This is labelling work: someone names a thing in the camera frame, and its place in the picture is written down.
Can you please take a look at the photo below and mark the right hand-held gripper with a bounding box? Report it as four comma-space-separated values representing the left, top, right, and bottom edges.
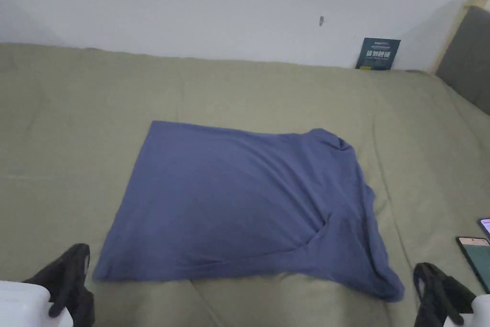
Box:
412, 262, 490, 327

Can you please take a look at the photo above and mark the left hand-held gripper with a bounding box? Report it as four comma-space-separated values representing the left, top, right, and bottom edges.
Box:
0, 243, 95, 327

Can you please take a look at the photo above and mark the black phone with lit screen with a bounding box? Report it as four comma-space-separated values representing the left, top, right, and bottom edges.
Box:
455, 237, 490, 294

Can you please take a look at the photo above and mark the bed with pale green sheet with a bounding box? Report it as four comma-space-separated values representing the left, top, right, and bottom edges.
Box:
0, 43, 490, 327

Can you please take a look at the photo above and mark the dark blue shirt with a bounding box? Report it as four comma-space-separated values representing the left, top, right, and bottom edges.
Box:
93, 120, 406, 303

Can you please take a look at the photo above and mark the grey padded headboard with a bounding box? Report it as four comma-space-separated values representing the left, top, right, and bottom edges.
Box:
428, 0, 490, 117

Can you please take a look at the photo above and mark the dark teal printed card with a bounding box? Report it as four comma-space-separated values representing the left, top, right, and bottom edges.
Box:
355, 37, 401, 71

